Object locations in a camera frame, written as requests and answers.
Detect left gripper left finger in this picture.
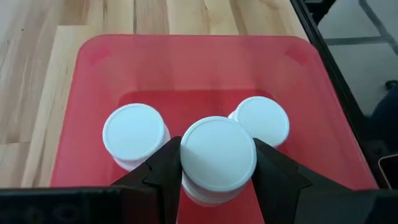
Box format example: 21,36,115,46
110,136,183,224

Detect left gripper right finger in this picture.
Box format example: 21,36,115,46
251,138,354,224

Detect white pill bottle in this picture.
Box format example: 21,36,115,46
102,103,171,172
228,95,290,147
180,116,258,208

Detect red translucent plastic basket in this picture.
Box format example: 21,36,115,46
49,33,379,224

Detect black aluminium table frame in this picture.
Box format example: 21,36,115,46
290,0,398,190

